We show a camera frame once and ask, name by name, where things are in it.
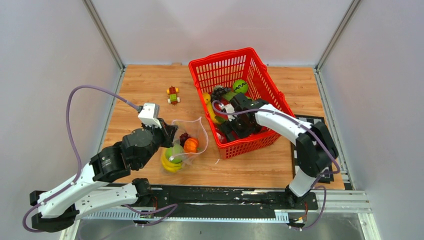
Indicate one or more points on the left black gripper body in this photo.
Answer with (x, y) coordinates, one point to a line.
(163, 138)

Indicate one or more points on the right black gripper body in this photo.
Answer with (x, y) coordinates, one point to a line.
(242, 129)

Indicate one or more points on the purple toy grape bunch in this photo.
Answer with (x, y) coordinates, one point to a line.
(183, 138)

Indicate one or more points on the green toy apple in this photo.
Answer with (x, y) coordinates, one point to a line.
(174, 154)

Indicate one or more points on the yellow toy banana bunch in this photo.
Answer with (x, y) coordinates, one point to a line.
(171, 163)

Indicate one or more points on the clear zip top bag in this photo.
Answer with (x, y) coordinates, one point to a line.
(195, 129)

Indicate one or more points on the orange toy pumpkin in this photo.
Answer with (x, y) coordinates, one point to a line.
(191, 145)

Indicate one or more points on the red plastic shopping basket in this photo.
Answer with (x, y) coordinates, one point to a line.
(234, 81)

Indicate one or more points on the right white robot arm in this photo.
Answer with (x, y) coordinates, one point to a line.
(315, 149)

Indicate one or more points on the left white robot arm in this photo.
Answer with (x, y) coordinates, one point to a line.
(59, 208)

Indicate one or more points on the green toy lettuce leaf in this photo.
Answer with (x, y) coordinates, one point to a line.
(228, 96)

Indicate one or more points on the black toy grape bunch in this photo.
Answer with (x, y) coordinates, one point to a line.
(218, 92)

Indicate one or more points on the single yellow toy banana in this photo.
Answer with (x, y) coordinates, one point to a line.
(207, 99)

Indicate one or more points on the colourful toy block car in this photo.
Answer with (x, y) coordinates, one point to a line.
(173, 97)

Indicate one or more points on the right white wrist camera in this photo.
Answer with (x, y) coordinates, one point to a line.
(227, 108)

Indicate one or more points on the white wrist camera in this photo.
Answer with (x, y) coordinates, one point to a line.
(149, 115)
(227, 108)

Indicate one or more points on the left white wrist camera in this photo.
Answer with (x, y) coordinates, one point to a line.
(149, 115)

